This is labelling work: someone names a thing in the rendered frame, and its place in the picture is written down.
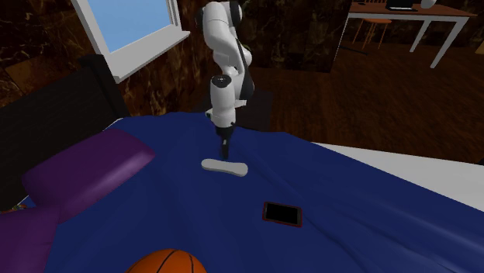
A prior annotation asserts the white remote control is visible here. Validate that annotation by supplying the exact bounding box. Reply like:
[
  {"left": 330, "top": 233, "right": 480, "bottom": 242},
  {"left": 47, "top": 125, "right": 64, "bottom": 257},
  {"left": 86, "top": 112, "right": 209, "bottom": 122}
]
[{"left": 201, "top": 158, "right": 249, "bottom": 178}]

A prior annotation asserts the black phone with red edge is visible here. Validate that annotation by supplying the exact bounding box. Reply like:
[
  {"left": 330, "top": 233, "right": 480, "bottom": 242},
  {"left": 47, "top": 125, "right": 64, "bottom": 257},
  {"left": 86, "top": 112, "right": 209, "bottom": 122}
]
[{"left": 262, "top": 201, "right": 303, "bottom": 229}]

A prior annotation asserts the orange basketball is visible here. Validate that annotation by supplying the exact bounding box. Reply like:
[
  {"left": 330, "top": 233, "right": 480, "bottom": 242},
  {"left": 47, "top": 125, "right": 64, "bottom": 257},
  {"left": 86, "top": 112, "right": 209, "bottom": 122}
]
[{"left": 124, "top": 248, "right": 208, "bottom": 273}]

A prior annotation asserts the bed with blue blanket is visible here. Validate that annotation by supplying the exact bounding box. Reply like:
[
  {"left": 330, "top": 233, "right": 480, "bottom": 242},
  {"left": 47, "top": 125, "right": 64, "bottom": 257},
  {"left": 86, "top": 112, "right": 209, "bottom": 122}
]
[{"left": 0, "top": 54, "right": 484, "bottom": 273}]

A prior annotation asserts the purple pillow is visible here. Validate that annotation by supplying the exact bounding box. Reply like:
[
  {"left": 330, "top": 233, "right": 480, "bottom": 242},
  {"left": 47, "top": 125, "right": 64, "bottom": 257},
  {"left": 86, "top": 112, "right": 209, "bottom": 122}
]
[
  {"left": 21, "top": 128, "right": 157, "bottom": 224},
  {"left": 0, "top": 206, "right": 61, "bottom": 273}
]

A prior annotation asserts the orange wooden chair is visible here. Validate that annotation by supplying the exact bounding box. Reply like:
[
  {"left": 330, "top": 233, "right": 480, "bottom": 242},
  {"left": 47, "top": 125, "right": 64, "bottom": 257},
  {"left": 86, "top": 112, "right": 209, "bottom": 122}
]
[{"left": 352, "top": 18, "right": 392, "bottom": 51}]

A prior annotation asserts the white-legged wooden desk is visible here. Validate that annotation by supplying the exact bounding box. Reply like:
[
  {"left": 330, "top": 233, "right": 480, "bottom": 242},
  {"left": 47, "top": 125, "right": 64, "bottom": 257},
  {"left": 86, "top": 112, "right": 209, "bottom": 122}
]
[{"left": 339, "top": 0, "right": 478, "bottom": 70}]

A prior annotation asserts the window with white frame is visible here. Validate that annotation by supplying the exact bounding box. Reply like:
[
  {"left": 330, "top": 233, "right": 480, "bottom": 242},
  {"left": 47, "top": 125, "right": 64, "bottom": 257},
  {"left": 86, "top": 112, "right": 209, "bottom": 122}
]
[{"left": 70, "top": 0, "right": 191, "bottom": 85}]

